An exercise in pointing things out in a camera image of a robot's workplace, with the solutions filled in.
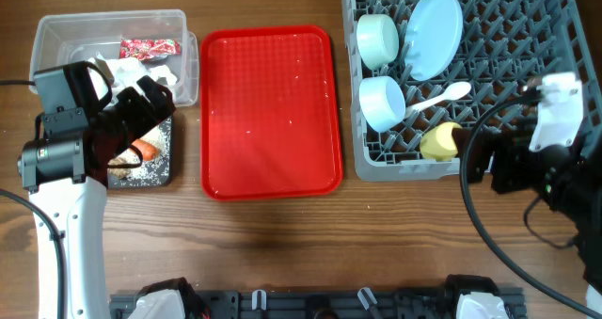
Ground white plastic spoon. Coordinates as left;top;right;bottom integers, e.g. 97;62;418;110
404;82;471;119

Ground white rice grains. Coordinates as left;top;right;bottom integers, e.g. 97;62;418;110
107;119;171;187

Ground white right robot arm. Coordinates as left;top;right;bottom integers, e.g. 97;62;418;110
451;128;601;318

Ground black waste tray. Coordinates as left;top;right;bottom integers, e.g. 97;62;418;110
106;114;175;191

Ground crumpled white tissue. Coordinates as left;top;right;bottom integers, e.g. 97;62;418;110
87;53;178;94

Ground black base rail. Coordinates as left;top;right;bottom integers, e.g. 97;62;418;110
107;288;526;319

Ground orange carrot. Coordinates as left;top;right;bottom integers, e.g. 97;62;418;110
132;139;159;161

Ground yellow plastic cup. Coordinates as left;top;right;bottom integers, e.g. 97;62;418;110
420;121;462;162

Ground light blue plate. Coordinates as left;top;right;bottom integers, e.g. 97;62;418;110
404;0;464;81

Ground red snack wrapper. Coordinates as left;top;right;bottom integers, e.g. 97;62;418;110
119;39;182;61

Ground light blue small bowl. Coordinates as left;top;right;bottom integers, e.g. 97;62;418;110
358;76;406;133

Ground brown mushroom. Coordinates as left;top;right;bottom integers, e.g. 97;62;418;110
107;157;139;180

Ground green bowl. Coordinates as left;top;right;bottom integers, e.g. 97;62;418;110
356;14;400;70

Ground red serving tray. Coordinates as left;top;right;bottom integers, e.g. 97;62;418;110
199;24;343;201

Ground grey dishwasher rack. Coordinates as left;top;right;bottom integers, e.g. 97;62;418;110
351;0;601;182

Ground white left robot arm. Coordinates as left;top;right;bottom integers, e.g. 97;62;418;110
18;61;175;318

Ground clear plastic waste bin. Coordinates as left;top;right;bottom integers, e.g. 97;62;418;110
30;9;199;106

